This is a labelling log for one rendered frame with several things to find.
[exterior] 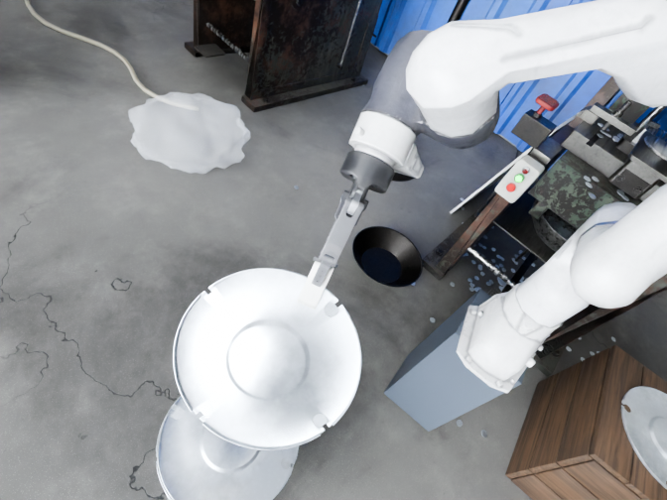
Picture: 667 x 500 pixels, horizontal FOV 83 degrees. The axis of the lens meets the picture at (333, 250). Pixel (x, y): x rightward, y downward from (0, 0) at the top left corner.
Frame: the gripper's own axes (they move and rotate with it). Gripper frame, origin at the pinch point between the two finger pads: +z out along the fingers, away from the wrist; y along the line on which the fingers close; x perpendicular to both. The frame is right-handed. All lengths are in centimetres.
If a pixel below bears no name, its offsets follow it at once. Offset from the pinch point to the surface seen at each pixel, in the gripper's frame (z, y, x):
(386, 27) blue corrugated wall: -153, -231, -23
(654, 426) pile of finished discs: 4, -39, 99
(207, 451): 44.0, -17.5, -4.9
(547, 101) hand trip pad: -67, -56, 41
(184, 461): 46.6, -15.8, -8.4
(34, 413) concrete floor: 65, -34, -49
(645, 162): -57, -43, 66
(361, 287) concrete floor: 9, -88, 20
